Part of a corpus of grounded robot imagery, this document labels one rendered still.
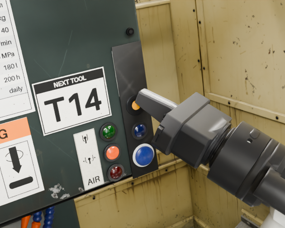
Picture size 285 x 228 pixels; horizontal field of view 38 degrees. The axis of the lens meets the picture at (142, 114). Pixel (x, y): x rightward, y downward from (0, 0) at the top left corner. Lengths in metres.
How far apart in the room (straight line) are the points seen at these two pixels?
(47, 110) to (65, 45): 0.09
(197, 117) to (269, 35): 0.86
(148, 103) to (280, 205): 0.22
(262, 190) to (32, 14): 0.34
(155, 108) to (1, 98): 0.20
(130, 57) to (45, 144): 0.17
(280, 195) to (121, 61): 0.27
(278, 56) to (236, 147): 0.87
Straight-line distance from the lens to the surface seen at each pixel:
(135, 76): 0.58
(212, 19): 1.58
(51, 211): 0.80
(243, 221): 1.80
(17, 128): 0.54
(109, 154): 0.59
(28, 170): 0.56
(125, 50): 0.57
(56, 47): 0.54
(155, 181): 1.96
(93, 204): 1.86
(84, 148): 0.58
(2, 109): 0.53
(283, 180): 0.49
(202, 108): 0.56
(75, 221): 1.43
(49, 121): 0.55
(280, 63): 1.36
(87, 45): 0.55
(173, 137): 0.51
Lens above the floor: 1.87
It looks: 19 degrees down
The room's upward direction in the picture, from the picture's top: 8 degrees counter-clockwise
